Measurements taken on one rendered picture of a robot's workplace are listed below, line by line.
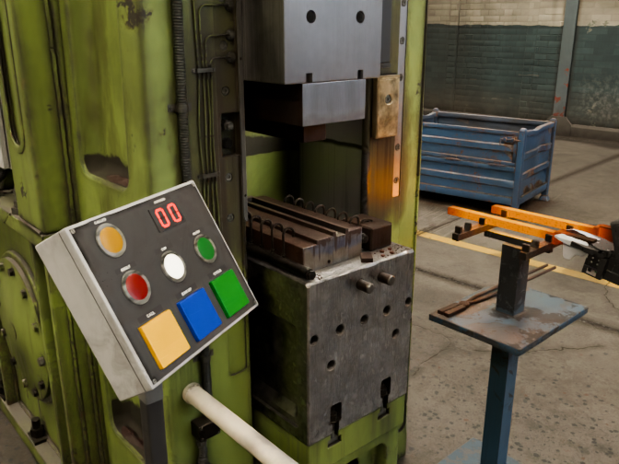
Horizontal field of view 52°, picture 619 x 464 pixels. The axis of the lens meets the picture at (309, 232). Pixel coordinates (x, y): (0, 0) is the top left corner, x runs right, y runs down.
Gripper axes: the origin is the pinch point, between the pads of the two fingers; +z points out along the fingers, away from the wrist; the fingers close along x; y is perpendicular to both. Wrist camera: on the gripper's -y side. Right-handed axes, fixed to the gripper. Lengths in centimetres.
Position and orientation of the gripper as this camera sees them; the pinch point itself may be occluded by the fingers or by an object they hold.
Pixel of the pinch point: (565, 232)
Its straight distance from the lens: 186.4
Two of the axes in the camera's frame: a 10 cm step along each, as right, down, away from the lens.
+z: -6.6, -3.9, 6.4
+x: 7.4, -2.2, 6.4
